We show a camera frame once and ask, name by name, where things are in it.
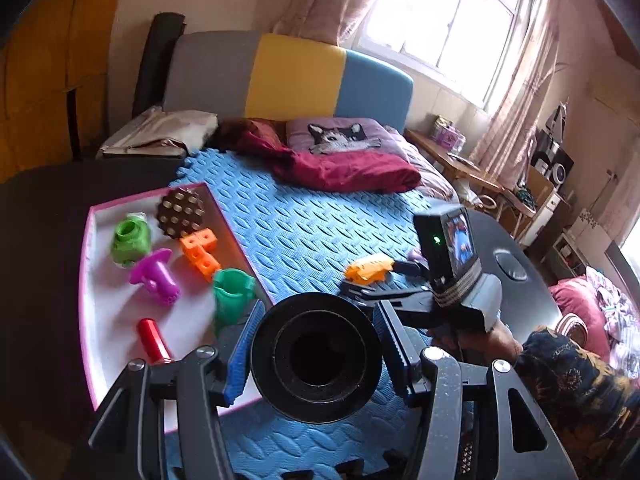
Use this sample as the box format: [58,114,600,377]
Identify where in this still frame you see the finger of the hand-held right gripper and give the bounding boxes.
[387,259,429,279]
[339,280,432,307]

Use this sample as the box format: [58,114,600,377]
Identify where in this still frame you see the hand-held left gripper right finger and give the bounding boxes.
[374,300,581,480]

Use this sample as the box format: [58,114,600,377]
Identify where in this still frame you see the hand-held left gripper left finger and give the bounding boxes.
[89,300,267,480]

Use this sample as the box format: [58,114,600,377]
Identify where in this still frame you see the orange plastic part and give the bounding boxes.
[345,256,396,283]

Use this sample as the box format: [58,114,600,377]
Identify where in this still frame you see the black spiral-top cup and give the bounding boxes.
[250,294,385,423]

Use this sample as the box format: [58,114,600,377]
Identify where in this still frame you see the dark green boot-shaped holder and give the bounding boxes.
[211,268,257,336]

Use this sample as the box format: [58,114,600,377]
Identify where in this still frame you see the red plastic cylinder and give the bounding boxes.
[136,318,173,363]

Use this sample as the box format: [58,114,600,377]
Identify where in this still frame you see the magenta plastic funnel part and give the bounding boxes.
[129,248,180,307]

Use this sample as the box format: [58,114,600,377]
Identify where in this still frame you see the pink-rimmed white tray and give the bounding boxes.
[79,181,273,433]

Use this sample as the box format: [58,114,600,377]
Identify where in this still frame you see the light green plug-in device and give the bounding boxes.
[111,212,152,268]

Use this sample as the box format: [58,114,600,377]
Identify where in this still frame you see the person's right forearm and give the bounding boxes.
[515,325,640,480]

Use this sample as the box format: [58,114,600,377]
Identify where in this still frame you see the person's right hand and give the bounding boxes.
[430,321,523,362]

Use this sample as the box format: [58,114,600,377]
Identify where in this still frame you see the black round table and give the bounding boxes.
[0,157,558,480]

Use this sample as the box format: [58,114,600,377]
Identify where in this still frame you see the pink bedsheet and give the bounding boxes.
[385,127,458,203]

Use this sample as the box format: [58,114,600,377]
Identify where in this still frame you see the blue foam mat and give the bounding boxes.
[165,149,473,480]

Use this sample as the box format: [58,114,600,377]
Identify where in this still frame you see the wooden desk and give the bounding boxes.
[405,127,506,194]

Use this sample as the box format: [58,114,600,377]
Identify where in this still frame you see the maroon blanket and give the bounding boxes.
[272,150,422,195]

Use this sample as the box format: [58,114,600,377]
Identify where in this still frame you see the orange cube blocks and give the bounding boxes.
[180,228,222,282]

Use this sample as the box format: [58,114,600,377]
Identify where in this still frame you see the purple box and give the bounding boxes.
[430,115,467,153]

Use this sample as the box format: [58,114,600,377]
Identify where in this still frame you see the pink floral bedding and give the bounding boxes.
[547,267,640,382]

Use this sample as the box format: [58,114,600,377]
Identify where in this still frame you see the dog print pillow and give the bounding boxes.
[285,116,401,156]

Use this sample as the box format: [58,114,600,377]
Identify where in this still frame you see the black stereo speaker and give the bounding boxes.
[530,105,576,187]

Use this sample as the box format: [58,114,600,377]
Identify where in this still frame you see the brown studded disc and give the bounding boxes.
[156,185,207,240]

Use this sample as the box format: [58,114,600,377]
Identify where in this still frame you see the pink curtain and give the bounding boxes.
[272,0,391,50]
[470,0,571,191]

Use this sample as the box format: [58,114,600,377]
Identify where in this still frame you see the dark maroon pillow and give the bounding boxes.
[215,117,296,157]

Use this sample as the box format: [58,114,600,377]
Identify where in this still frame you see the grey yellow blue headboard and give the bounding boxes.
[162,31,415,128]

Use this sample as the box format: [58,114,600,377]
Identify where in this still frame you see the beige folded cloth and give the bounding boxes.
[97,107,219,161]

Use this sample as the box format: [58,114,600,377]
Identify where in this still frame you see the window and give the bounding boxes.
[357,0,531,109]

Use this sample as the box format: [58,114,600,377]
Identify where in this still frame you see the yellow wooden wardrobe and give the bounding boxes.
[0,0,132,184]

